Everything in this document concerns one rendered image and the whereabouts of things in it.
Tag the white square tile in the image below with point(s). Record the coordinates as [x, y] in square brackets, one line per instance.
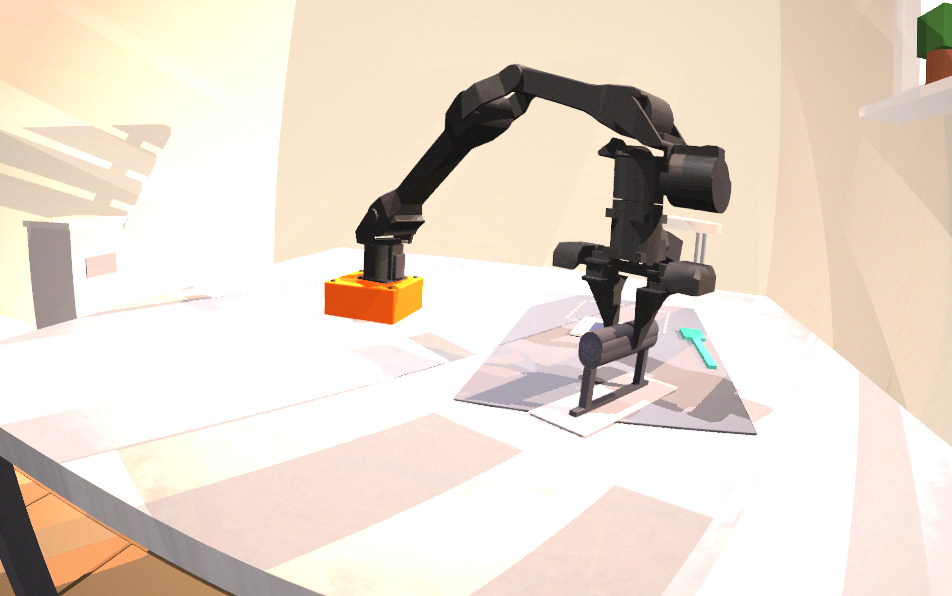
[587, 324]

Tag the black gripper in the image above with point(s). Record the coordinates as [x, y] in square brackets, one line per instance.
[636, 237]

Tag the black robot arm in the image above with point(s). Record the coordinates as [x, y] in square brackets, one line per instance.
[690, 177]

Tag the turquoise t-shaped piece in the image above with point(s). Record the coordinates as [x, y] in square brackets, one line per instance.
[697, 338]

